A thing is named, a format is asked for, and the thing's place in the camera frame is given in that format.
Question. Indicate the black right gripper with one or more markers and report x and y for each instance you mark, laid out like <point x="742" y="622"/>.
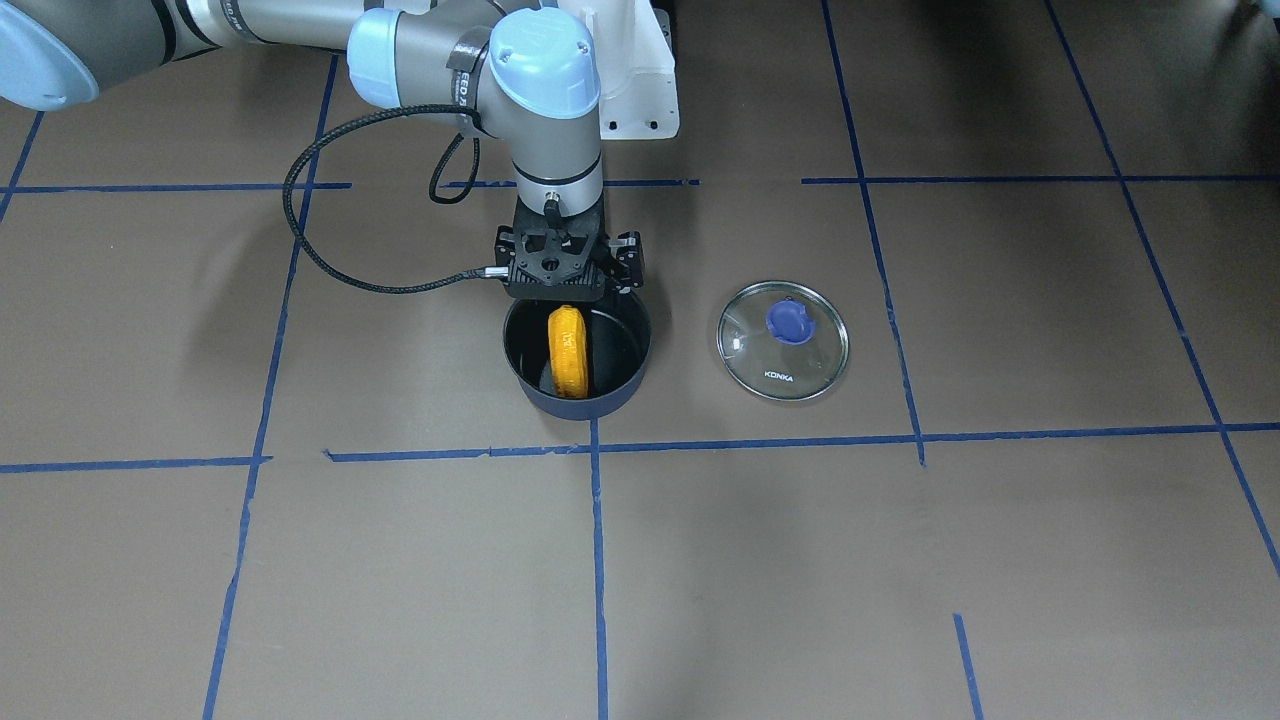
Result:
<point x="629" y="258"/>

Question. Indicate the yellow toy corn cob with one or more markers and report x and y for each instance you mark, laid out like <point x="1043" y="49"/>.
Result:
<point x="568" y="355"/>

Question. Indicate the glass pot lid blue knob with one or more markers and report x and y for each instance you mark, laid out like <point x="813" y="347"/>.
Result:
<point x="783" y="341"/>

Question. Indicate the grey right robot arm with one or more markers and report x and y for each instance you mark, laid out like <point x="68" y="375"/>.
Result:
<point x="552" y="79"/>

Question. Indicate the dark blue saucepan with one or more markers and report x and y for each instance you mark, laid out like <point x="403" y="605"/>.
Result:
<point x="618" y="341"/>

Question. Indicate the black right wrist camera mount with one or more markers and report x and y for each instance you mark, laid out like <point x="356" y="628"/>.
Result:
<point x="591" y="222"/>

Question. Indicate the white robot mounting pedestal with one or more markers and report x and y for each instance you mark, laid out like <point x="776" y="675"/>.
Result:
<point x="637" y="68"/>

